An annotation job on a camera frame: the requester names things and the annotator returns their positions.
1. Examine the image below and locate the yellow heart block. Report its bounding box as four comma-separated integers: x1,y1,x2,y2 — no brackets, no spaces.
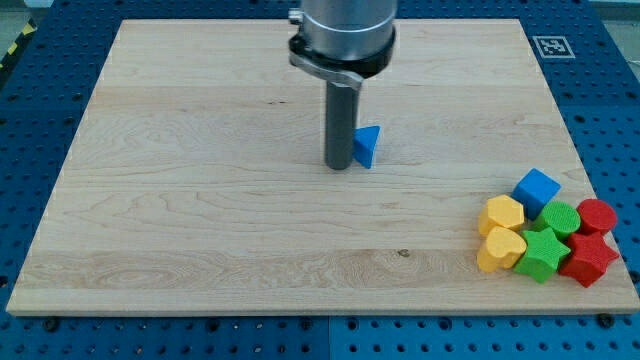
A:
476,226,527,273

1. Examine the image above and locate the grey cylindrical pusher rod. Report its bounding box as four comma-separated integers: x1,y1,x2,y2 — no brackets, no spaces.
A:
324,82,359,170

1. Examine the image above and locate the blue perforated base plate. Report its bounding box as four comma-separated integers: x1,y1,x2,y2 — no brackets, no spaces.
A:
1,0,639,359

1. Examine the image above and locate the blue triangle block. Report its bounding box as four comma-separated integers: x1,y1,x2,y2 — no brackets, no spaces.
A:
353,125,381,169

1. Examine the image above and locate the yellow hexagon block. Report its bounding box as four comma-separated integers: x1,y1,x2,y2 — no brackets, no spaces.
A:
478,195,525,237

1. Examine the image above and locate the red star block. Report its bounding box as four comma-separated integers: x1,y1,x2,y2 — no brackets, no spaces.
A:
558,232,620,288

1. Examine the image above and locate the blue cube block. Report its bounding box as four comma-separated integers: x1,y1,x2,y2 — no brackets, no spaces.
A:
511,168,561,220

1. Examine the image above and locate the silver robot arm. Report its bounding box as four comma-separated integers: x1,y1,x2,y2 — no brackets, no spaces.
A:
288,0,397,92

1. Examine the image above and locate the light wooden board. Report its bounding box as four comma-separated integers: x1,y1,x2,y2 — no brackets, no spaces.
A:
7,19,639,317

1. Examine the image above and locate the red cylinder block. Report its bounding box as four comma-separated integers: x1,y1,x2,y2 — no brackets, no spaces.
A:
576,199,618,235

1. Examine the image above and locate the green star block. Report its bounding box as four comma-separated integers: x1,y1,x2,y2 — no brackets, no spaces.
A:
513,228,571,284

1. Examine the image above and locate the green cylinder block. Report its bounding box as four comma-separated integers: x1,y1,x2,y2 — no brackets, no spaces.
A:
531,201,581,242

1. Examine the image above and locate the white fiducial marker tag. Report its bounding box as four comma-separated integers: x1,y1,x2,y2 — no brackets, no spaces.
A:
533,35,575,59

